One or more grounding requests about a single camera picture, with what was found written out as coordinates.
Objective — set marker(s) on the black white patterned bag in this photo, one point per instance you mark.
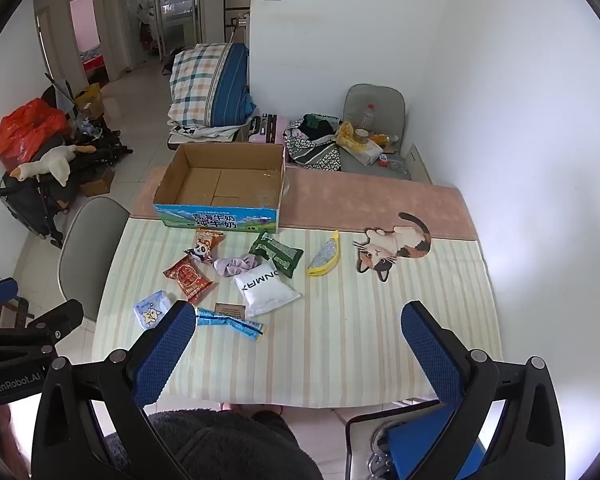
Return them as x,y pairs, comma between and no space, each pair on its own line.
312,152

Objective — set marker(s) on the purple cloth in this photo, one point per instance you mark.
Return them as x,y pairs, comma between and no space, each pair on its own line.
230,266

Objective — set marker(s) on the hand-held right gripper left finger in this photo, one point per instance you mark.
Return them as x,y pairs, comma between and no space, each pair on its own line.
164,352

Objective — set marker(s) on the white chair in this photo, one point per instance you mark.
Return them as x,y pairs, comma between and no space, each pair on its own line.
90,240

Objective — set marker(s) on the green snack packet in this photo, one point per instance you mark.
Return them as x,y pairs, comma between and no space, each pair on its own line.
276,254

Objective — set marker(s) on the small brown cardboard box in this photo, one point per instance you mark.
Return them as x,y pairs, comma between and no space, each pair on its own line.
97,182

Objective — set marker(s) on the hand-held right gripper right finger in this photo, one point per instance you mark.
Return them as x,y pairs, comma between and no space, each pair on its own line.
430,355

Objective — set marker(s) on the red bed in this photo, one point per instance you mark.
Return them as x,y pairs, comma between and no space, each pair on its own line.
92,60

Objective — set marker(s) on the blue wrapper packet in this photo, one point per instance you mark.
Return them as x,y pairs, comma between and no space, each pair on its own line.
230,323

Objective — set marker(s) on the grey bench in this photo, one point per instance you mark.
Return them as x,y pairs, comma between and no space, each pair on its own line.
180,142

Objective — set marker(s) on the orange plastic bag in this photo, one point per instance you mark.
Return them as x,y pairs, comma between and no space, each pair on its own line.
27,127

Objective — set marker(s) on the yellow plastic bag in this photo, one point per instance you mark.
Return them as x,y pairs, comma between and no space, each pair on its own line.
357,147

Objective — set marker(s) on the panda print snack packet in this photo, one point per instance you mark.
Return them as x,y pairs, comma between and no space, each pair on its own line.
205,247

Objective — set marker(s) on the white goose plush toy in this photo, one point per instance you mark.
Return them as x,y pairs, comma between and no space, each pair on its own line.
55,162

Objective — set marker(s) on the plaid and blue folded quilt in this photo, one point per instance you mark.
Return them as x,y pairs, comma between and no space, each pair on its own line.
200,85

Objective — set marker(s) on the printed cardboard box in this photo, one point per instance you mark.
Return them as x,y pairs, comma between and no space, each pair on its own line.
220,187

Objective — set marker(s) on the yellow banana shaped pouch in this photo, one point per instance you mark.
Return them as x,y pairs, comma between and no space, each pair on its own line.
324,259

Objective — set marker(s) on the grey cushioned chair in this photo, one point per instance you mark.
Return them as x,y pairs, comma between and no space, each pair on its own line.
375,97

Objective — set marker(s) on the white pouch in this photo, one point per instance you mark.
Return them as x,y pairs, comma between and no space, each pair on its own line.
265,291

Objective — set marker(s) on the white folded sheet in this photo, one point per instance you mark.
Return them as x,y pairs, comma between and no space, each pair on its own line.
205,131

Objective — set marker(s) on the cat print striped mat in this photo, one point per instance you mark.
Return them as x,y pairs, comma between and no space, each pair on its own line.
355,335

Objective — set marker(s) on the yellow paper bag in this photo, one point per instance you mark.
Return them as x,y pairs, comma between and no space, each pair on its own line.
89,99

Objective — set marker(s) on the white board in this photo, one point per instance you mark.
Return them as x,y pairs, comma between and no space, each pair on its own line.
420,165

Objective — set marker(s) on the light blue tissue packet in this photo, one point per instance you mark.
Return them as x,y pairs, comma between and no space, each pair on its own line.
150,311

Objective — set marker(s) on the red snack packet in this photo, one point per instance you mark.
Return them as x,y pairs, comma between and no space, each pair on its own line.
187,277

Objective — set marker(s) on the clear plastic bottle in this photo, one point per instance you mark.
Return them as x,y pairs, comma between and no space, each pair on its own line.
366,119

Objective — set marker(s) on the pink suitcase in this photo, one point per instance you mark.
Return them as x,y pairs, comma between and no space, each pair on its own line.
267,130

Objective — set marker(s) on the black stroller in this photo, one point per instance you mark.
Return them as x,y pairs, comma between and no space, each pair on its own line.
35,200

